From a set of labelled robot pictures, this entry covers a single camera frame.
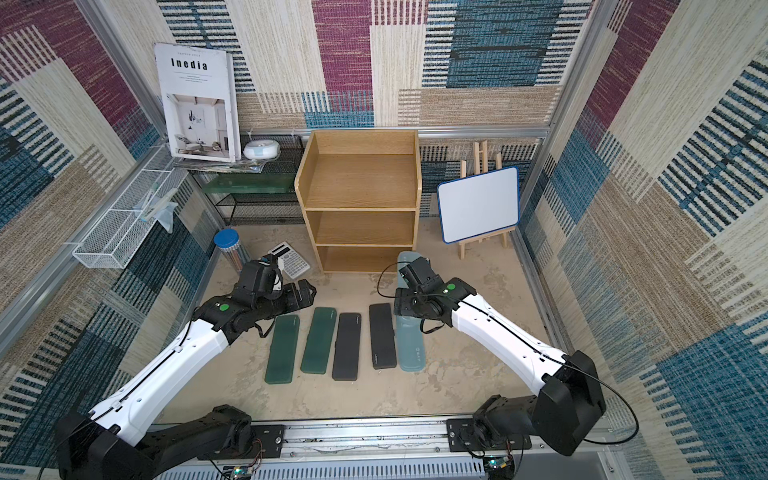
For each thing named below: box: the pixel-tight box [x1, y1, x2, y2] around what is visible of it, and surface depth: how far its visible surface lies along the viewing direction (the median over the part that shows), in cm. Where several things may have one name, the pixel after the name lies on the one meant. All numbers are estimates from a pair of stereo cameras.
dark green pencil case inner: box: [300, 307, 337, 375], surface depth 91 cm
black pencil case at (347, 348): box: [332, 313, 362, 381], surface depth 89 cm
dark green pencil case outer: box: [264, 315, 300, 384], surface depth 87 cm
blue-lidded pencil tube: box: [214, 228, 251, 273], surface depth 93 cm
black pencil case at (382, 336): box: [369, 303, 397, 370], surface depth 89 cm
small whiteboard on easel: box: [437, 140, 520, 260], surface depth 101 cm
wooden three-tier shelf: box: [294, 129, 423, 273], surface depth 92 cm
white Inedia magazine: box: [154, 43, 242, 163], surface depth 79 cm
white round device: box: [243, 139, 281, 160], surface depth 89 cm
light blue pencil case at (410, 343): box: [396, 316, 425, 373], surface depth 90 cm
